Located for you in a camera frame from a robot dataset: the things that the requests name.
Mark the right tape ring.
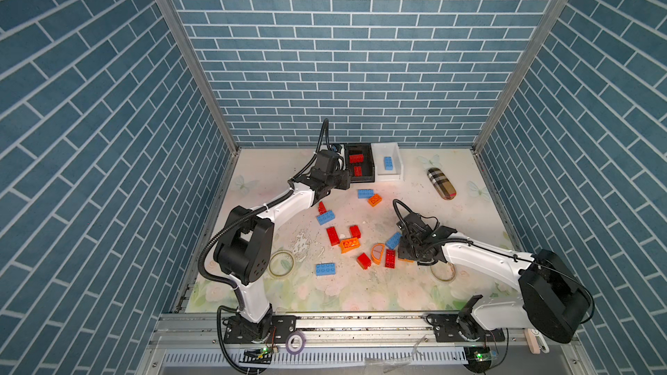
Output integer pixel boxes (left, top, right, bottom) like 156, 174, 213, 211
429, 259, 458, 283

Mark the orange lego centre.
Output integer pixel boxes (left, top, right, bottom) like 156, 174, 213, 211
340, 237, 361, 253

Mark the purple tape roll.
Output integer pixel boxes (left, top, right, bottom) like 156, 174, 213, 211
285, 331, 306, 355

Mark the left black cable conduit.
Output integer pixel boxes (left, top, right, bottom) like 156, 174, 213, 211
196, 117, 332, 375

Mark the left tape ring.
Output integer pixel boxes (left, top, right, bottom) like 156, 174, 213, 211
266, 249, 296, 280

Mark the metal front rail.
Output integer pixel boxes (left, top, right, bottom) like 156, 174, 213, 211
137, 312, 594, 374

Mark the right white bin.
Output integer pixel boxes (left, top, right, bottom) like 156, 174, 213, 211
371, 142, 405, 182

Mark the tape ring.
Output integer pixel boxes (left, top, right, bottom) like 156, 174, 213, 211
266, 249, 296, 280
429, 259, 458, 283

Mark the blue lego bottom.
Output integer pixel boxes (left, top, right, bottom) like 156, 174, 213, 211
315, 262, 336, 277

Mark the orange lego near bins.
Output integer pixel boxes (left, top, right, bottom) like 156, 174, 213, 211
368, 194, 382, 207

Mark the plaid glasses case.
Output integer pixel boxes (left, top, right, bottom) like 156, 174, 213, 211
427, 168, 457, 201

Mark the red lego beside arch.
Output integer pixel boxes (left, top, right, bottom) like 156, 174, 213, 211
385, 249, 396, 269

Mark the orange arch lego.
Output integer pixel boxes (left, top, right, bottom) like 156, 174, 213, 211
371, 243, 385, 265

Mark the small red lego piece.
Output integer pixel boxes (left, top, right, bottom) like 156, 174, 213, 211
318, 202, 328, 215

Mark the black middle bin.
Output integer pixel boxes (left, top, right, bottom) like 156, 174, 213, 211
343, 142, 375, 183

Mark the red tall lego centre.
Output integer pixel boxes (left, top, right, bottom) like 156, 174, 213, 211
327, 227, 340, 247

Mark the white pink device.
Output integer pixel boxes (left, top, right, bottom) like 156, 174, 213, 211
524, 329, 550, 355

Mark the blue lego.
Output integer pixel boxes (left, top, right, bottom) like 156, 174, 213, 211
383, 156, 394, 171
385, 232, 401, 250
316, 210, 335, 226
357, 189, 374, 199
315, 262, 336, 277

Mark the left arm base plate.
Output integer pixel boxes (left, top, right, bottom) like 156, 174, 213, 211
223, 314, 297, 345

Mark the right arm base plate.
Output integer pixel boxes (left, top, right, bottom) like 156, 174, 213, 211
425, 312, 507, 344

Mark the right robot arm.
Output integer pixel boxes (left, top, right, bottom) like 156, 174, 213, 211
397, 211, 594, 344

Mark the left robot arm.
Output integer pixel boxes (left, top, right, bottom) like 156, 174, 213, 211
198, 149, 351, 324

